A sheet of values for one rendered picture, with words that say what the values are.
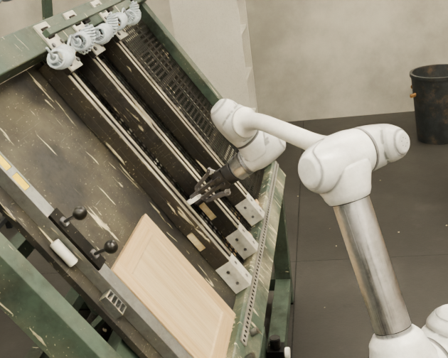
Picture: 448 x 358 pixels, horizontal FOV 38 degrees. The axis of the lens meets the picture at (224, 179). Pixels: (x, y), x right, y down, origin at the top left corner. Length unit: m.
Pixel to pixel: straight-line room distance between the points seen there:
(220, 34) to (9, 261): 4.37
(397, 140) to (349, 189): 0.19
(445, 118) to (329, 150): 4.62
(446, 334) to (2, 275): 1.16
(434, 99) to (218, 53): 1.99
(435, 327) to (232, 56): 4.17
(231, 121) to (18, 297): 0.93
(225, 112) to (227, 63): 3.63
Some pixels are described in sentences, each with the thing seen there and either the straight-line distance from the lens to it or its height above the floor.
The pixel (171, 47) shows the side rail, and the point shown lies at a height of 1.60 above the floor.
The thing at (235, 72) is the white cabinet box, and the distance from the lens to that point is 5.78.
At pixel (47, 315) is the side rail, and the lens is 1.62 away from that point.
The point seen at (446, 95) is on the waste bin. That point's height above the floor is 0.48.
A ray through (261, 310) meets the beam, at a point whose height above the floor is 0.83.
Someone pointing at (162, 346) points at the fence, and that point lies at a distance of 1.90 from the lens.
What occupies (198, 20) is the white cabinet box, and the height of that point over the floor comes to 1.41.
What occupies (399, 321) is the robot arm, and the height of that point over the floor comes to 1.16.
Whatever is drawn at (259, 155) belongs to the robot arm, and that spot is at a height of 1.43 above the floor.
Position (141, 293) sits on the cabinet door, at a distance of 1.95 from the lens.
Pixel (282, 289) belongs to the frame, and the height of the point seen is 0.18.
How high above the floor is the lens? 2.19
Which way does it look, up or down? 22 degrees down
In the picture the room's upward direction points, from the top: 8 degrees counter-clockwise
